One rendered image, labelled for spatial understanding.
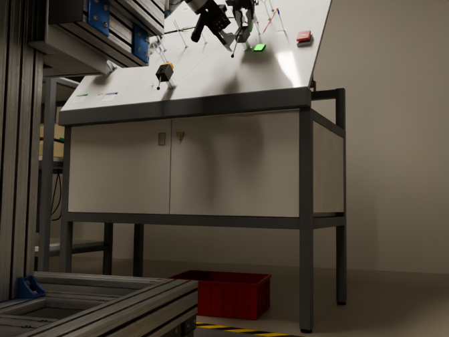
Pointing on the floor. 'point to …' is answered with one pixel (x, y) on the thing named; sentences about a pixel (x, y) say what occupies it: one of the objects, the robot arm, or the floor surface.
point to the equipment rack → (85, 246)
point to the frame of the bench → (307, 291)
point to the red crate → (230, 293)
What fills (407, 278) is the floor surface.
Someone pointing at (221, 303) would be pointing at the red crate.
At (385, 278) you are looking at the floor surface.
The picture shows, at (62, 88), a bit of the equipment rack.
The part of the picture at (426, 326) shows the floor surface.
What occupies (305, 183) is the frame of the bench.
